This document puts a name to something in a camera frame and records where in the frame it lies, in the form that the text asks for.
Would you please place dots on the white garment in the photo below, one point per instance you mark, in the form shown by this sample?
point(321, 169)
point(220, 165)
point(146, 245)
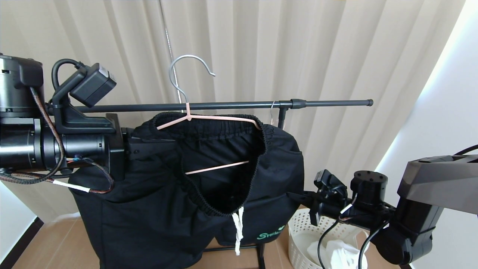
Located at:
point(340, 254)

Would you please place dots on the pink clothes hanger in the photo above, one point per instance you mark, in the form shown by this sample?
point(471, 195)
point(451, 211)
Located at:
point(188, 116)
point(272, 121)

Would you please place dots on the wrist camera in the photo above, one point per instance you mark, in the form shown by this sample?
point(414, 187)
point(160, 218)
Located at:
point(93, 84)
point(328, 183)

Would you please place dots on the black clothes rack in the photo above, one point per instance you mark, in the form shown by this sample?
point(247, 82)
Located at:
point(328, 102)

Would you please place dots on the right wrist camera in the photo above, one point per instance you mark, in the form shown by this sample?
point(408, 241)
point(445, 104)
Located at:
point(328, 183)

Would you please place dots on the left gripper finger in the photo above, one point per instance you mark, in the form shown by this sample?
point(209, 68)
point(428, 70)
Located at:
point(142, 146)

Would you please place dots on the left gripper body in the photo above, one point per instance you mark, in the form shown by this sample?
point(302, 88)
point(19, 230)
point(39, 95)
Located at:
point(115, 149)

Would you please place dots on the white laundry basket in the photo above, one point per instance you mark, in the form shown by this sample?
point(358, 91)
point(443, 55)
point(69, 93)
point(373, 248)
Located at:
point(302, 239)

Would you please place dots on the black shorts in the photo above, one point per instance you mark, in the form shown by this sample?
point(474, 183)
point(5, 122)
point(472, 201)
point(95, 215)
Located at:
point(149, 216)

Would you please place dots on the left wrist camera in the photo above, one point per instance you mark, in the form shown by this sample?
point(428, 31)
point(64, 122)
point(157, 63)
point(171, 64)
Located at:
point(93, 84)

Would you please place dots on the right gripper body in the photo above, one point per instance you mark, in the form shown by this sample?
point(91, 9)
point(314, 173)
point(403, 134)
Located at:
point(332, 209)

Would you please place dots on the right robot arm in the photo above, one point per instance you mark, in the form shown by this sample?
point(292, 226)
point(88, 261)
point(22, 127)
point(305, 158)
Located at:
point(437, 179)

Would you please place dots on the beige curtain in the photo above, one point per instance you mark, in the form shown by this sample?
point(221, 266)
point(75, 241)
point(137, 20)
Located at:
point(317, 48)

